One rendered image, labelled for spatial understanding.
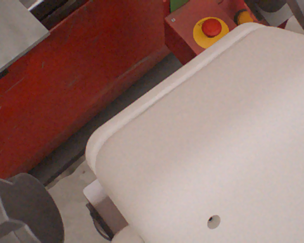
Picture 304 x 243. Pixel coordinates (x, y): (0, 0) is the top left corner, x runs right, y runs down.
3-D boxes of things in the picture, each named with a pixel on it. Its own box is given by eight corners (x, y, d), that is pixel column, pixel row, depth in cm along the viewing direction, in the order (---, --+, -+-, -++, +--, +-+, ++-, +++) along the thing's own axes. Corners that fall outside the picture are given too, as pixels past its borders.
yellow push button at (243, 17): (238, 33, 118) (243, 33, 116) (230, 18, 117) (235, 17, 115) (252, 23, 119) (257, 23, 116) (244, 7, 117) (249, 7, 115)
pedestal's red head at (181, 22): (209, 96, 117) (215, 59, 100) (164, 43, 121) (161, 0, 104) (279, 44, 121) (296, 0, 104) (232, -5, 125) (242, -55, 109)
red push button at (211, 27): (209, 47, 108) (210, 38, 105) (196, 33, 109) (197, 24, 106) (225, 36, 109) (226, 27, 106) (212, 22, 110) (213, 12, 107)
